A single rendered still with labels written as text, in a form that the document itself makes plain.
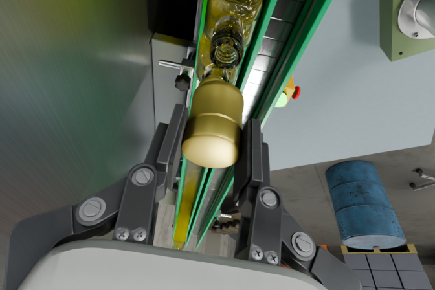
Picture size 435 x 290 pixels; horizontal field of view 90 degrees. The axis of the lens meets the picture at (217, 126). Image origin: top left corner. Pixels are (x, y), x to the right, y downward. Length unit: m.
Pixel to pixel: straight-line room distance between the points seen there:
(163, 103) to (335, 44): 0.60
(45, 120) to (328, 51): 0.83
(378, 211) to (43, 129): 2.64
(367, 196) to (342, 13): 2.14
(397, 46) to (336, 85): 0.24
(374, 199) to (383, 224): 0.24
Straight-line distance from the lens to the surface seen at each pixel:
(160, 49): 0.53
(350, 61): 0.94
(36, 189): 0.22
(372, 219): 2.63
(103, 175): 0.42
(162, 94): 0.61
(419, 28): 0.83
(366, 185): 2.78
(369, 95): 1.08
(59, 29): 0.20
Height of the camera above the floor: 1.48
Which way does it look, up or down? 41 degrees down
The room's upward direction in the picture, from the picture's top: 172 degrees counter-clockwise
